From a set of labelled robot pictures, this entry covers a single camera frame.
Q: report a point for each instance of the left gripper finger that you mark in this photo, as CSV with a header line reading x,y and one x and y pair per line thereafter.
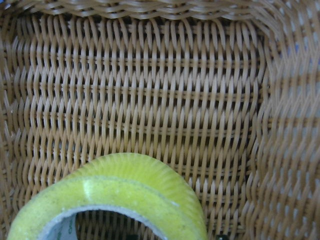
x,y
221,237

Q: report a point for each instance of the yellow tape roll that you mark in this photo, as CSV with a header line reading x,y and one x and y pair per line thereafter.
x,y
135,185

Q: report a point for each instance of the brown wicker basket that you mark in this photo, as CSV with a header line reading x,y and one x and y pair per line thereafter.
x,y
226,92

